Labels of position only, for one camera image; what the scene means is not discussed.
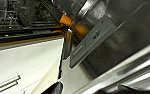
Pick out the white drawer stack beside dishwasher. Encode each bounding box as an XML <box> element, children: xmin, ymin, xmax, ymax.
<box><xmin>0</xmin><ymin>37</ymin><xmax>66</xmax><ymax>94</ymax></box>

